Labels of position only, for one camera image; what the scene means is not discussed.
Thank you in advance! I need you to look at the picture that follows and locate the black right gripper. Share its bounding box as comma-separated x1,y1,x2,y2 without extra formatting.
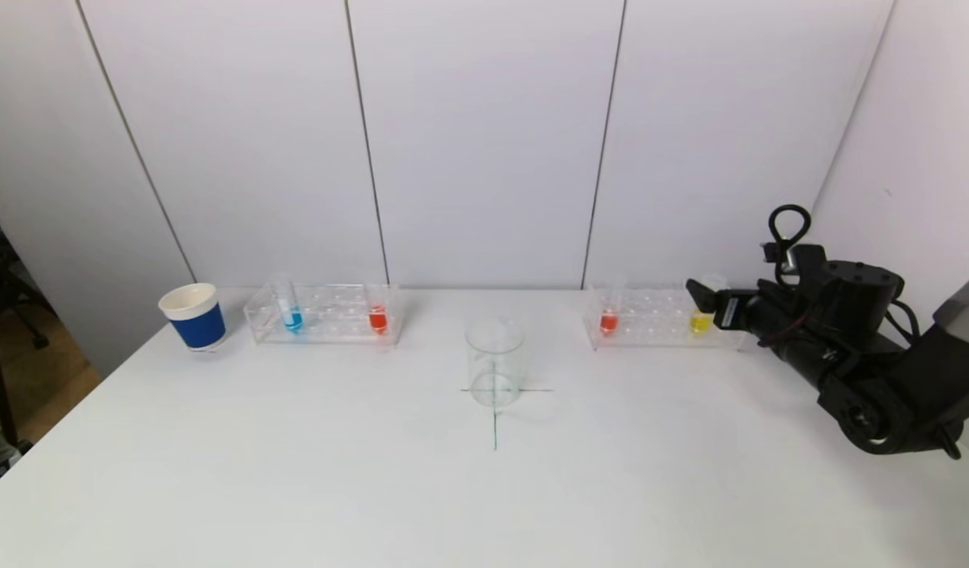
684,278,822,365

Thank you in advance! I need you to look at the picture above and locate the test tube with yellow pigment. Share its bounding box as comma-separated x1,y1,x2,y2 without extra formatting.
690,275,728,334

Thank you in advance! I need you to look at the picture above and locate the clear acrylic test tube rack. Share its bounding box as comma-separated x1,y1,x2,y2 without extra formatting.
584,284,750,350
244,282,402,346

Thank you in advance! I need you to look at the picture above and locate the test tube with red pigment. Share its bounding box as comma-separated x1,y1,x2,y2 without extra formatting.
599,275,627,338
366,276,391,336

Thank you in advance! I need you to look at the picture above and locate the clear glass beaker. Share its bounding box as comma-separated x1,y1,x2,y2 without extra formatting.
465,317,526,409

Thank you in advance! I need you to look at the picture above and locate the test tube with blue pigment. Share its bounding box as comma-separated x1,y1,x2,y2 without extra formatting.
273,273,305,334

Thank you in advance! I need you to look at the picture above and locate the blue white paper cup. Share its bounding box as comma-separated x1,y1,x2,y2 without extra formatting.
158,282,227,353

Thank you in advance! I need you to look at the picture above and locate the black looped camera cable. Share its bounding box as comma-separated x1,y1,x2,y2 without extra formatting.
769,204,813,269

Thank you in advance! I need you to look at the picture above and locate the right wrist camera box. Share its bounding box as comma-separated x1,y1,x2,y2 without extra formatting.
761,241,829,277

